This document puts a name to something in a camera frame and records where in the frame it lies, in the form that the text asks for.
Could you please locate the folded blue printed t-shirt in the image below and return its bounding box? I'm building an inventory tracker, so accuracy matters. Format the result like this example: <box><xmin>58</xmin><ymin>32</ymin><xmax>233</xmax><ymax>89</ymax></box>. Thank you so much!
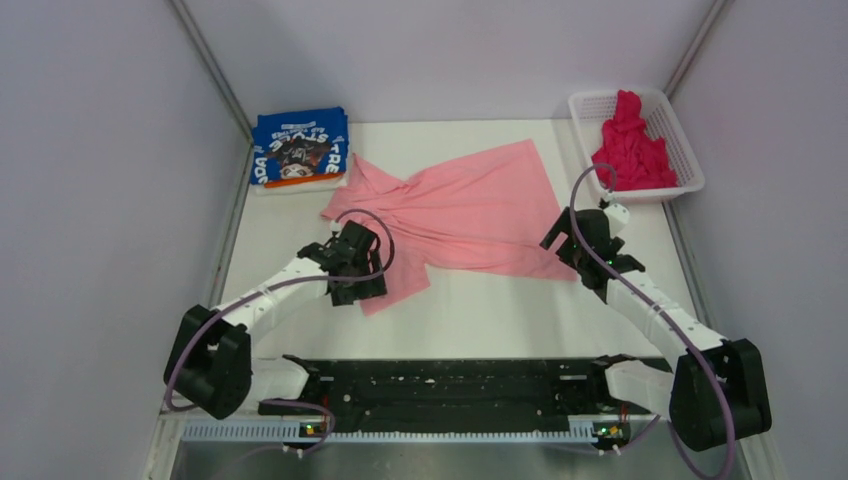
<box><xmin>250</xmin><ymin>107</ymin><xmax>350</xmax><ymax>188</ymax></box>

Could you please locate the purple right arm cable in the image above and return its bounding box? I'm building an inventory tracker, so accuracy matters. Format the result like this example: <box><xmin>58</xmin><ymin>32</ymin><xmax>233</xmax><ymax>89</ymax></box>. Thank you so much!
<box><xmin>568</xmin><ymin>163</ymin><xmax>738</xmax><ymax>480</ymax></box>

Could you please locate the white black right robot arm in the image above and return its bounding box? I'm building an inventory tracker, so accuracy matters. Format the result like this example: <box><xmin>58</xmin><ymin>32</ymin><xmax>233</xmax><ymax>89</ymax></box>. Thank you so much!
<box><xmin>540</xmin><ymin>203</ymin><xmax>773</xmax><ymax>452</ymax></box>

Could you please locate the folded white orange t-shirt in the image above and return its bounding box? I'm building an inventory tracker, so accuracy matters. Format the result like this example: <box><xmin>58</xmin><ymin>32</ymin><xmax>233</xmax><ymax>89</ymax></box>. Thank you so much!
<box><xmin>251</xmin><ymin>174</ymin><xmax>348</xmax><ymax>196</ymax></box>

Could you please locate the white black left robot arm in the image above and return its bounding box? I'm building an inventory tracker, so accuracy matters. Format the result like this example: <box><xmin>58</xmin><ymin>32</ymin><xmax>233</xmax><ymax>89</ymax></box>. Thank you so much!
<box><xmin>163</xmin><ymin>221</ymin><xmax>387</xmax><ymax>419</ymax></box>

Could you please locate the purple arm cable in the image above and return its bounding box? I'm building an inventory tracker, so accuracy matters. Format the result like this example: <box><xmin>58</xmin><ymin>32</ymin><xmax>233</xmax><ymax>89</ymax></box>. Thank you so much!
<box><xmin>163</xmin><ymin>209</ymin><xmax>397</xmax><ymax>458</ymax></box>
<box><xmin>568</xmin><ymin>163</ymin><xmax>738</xmax><ymax>480</ymax></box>

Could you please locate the magenta t-shirt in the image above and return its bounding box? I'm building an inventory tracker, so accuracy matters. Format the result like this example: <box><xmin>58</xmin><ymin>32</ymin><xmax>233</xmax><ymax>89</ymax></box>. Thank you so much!
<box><xmin>592</xmin><ymin>90</ymin><xmax>678</xmax><ymax>191</ymax></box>

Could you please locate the light pink t-shirt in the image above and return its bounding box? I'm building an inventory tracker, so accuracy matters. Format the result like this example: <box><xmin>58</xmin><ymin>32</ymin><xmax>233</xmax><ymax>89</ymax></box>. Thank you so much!
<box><xmin>321</xmin><ymin>140</ymin><xmax>577</xmax><ymax>316</ymax></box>

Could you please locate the aluminium rail frame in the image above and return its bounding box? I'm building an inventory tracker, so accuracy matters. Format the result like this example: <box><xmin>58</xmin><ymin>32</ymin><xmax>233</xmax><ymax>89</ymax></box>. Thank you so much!
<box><xmin>142</xmin><ymin>374</ymin><xmax>790</xmax><ymax>480</ymax></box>

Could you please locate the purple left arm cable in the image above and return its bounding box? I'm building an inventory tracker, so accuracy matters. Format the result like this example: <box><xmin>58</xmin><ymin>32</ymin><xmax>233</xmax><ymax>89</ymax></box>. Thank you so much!
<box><xmin>163</xmin><ymin>209</ymin><xmax>397</xmax><ymax>458</ymax></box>

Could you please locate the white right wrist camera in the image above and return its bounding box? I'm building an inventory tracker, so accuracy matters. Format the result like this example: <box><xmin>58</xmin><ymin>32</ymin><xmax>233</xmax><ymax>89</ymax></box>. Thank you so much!
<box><xmin>599</xmin><ymin>200</ymin><xmax>631</xmax><ymax>238</ymax></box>

